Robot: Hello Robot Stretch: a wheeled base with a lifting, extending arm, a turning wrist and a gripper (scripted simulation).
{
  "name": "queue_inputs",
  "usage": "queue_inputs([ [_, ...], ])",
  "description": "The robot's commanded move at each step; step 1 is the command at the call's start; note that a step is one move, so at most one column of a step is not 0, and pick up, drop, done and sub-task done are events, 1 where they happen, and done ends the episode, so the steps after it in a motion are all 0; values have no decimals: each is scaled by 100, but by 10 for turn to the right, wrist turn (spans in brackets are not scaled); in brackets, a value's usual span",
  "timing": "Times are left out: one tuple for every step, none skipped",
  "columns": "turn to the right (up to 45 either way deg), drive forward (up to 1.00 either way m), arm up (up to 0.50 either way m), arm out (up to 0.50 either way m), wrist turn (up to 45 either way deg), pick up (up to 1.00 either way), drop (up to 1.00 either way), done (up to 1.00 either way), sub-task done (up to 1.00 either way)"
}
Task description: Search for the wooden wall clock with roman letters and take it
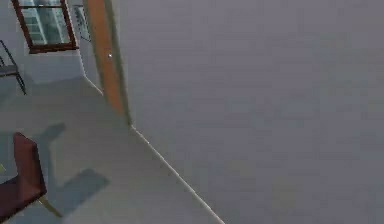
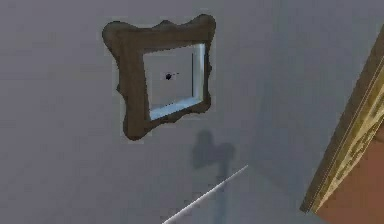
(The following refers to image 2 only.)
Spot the brown framed wall mirror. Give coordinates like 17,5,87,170
101,13,218,142

